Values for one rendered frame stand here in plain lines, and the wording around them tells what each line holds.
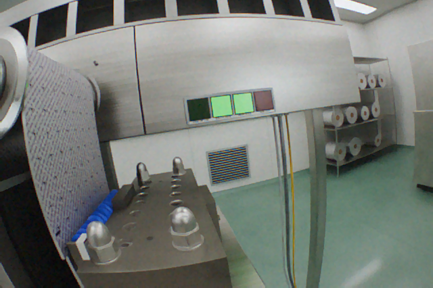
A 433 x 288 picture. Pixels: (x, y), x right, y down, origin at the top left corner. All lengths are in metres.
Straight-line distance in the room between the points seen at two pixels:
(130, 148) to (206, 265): 2.78
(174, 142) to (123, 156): 0.75
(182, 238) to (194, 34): 0.49
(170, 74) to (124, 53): 0.14
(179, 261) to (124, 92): 0.43
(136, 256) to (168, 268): 0.04
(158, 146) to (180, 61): 2.40
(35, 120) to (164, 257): 0.21
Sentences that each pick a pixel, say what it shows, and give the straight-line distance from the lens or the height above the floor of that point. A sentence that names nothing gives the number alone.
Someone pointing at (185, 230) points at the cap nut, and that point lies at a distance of 0.22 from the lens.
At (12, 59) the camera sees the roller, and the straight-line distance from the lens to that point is 0.29.
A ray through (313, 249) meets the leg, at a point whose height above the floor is 0.45.
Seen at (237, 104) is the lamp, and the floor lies 1.18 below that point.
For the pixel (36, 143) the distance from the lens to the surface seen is 0.28.
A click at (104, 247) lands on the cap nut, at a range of 0.24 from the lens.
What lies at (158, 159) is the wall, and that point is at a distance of 2.92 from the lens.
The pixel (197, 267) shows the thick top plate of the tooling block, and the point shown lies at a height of 1.02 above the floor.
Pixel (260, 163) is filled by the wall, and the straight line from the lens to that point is 3.19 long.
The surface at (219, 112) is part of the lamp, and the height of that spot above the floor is 1.17.
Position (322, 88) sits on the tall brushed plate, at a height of 1.20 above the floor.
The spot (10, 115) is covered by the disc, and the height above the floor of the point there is 1.20.
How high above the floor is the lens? 1.16
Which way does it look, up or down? 3 degrees down
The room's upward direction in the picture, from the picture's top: 8 degrees counter-clockwise
